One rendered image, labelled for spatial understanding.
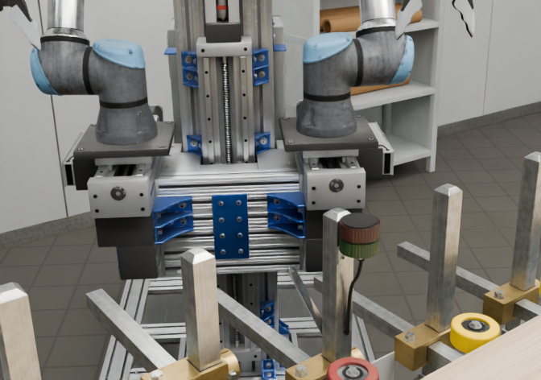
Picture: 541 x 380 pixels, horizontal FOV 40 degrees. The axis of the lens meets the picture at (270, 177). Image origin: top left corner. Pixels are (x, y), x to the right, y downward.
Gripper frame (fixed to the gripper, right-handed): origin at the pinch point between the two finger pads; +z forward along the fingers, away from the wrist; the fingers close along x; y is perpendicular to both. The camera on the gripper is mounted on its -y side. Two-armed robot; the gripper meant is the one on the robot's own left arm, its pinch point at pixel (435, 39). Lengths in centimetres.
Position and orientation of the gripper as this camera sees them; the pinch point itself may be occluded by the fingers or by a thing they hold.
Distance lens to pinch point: 149.1
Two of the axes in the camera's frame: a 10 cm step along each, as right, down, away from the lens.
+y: -0.5, -3.6, 9.3
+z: 0.2, 9.3, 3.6
